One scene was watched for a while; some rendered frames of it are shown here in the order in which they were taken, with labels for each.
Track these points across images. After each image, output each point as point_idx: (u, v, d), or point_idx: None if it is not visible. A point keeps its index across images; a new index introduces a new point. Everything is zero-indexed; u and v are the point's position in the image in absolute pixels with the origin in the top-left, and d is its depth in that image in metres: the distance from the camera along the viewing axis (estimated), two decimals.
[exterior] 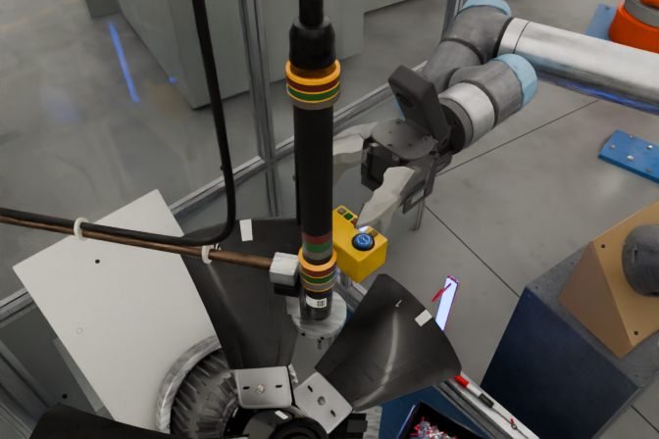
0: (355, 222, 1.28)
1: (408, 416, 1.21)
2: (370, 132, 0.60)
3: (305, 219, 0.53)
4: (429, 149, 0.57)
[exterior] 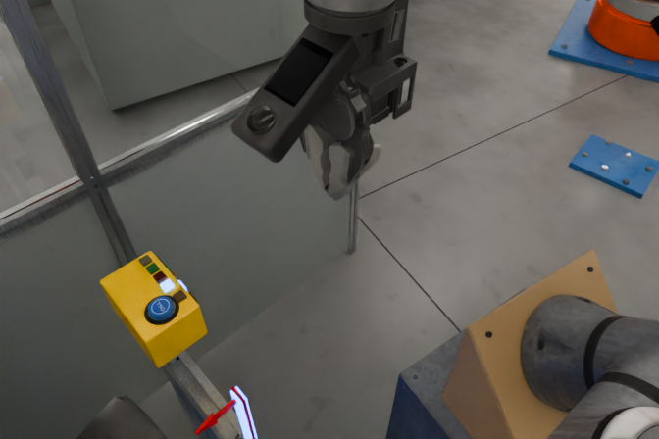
0: (158, 278, 0.89)
1: None
2: None
3: None
4: (349, 119, 0.43)
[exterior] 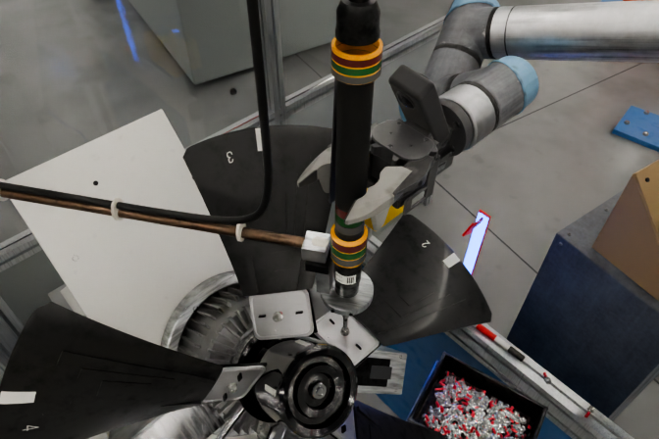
0: None
1: (431, 372, 1.12)
2: (370, 134, 0.59)
3: (340, 194, 0.55)
4: (430, 150, 0.57)
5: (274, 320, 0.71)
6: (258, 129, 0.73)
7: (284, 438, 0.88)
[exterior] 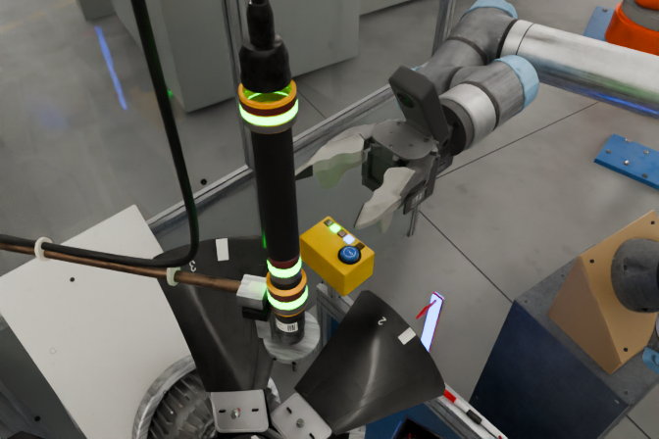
0: (341, 234, 1.26)
1: (394, 432, 1.19)
2: (371, 132, 0.60)
3: (269, 243, 0.50)
4: (430, 150, 0.57)
5: (231, 417, 0.77)
6: (218, 240, 0.79)
7: None
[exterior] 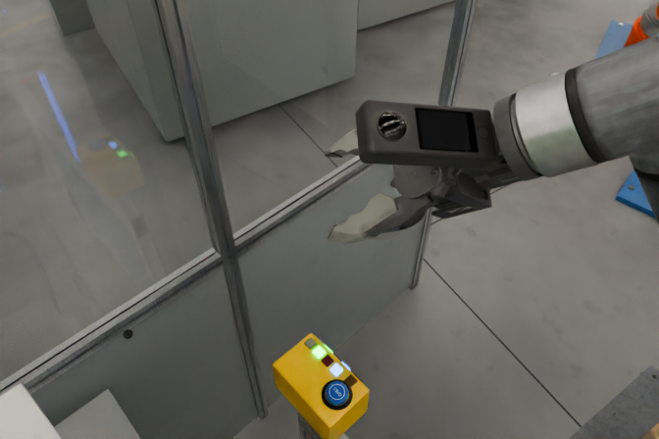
0: (327, 363, 0.97)
1: None
2: None
3: None
4: (425, 190, 0.45)
5: None
6: None
7: None
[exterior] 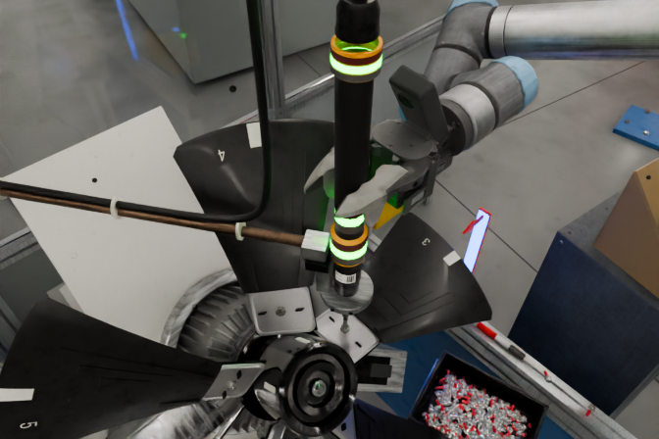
0: None
1: (431, 370, 1.11)
2: (370, 135, 0.59)
3: (340, 193, 0.55)
4: (429, 150, 0.57)
5: (341, 325, 0.76)
6: (455, 253, 0.90)
7: (284, 436, 0.88)
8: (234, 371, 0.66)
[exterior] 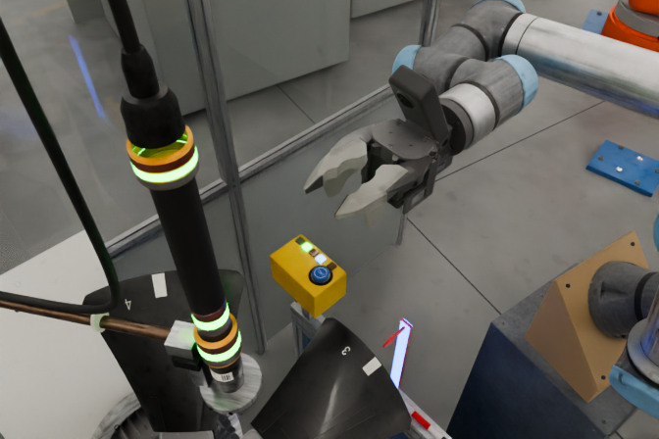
0: (313, 254, 1.22)
1: None
2: (370, 135, 0.59)
3: (187, 297, 0.46)
4: (429, 150, 0.57)
5: None
6: (376, 359, 0.92)
7: None
8: None
